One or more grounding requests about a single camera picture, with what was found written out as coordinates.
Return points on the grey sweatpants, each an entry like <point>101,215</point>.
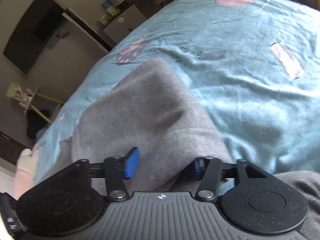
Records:
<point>153,110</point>

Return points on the black clothes on table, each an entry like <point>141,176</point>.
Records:
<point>36,125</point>

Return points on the wrapped flower bouquet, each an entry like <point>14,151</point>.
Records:
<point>14,91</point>

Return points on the round wooden side table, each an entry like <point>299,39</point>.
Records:
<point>45,106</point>

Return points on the light blue bed sheet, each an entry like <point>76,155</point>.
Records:
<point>252,64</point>

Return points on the grey sweater torso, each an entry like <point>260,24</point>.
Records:
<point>307,184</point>

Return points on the wall power socket strip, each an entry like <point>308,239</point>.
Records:
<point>56,37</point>

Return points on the white bedside drawer cabinet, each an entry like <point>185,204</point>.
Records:
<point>124,24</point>

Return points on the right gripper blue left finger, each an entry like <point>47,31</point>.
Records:
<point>117,169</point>

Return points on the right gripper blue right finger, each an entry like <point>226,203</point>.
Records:
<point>208,172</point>

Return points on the wall mounted black television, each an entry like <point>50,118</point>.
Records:
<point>36,27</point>

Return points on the blue tissue box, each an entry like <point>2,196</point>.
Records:
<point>106,5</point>

